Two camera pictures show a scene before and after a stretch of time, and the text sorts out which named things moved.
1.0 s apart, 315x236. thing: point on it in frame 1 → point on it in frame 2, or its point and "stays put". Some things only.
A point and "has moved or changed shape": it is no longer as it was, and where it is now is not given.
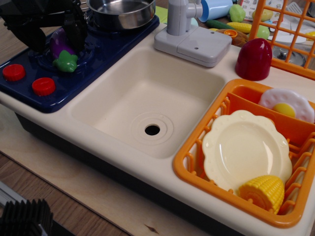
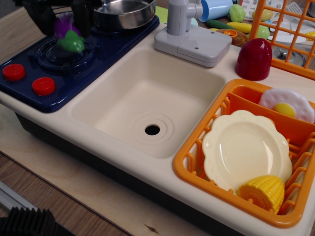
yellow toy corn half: (266, 191) stays put
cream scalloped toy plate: (242, 145) stays put
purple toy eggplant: (62, 51) has moved or changed shape
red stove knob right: (44, 86) stays put
